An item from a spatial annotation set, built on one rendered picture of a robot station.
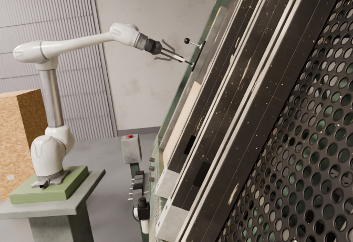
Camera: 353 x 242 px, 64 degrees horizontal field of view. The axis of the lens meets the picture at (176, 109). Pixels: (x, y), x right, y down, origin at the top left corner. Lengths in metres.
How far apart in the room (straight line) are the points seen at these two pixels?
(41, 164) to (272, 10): 1.48
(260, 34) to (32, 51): 1.27
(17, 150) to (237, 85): 2.72
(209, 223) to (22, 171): 2.80
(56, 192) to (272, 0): 1.45
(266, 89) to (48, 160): 1.45
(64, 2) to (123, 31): 4.01
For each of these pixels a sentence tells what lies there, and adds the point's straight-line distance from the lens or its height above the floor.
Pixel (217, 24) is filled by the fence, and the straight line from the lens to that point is 1.76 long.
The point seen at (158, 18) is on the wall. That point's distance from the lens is 5.13.
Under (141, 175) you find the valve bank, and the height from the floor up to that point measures 0.77.
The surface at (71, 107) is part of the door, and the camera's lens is 5.65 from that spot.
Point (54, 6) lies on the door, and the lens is 5.64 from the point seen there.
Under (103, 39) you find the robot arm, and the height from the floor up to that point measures 1.61.
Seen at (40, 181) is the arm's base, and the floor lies 0.84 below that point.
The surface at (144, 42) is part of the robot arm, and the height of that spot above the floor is 1.56.
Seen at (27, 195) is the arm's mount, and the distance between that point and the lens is 1.88.
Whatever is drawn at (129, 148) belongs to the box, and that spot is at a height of 0.86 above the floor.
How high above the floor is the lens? 1.51
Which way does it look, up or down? 12 degrees down
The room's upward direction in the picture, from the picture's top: 7 degrees counter-clockwise
